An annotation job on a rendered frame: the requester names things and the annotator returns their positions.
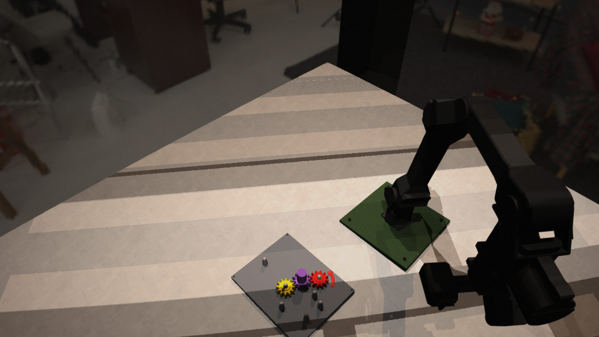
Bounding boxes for red curved arrow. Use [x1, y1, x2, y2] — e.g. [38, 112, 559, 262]
[328, 271, 335, 287]

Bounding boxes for yellow gear with black stripe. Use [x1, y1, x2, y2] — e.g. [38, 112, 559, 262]
[276, 278, 295, 297]

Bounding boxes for dark purple gear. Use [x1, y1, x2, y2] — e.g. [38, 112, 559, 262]
[292, 268, 311, 290]

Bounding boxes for red gear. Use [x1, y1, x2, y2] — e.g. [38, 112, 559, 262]
[309, 271, 329, 289]

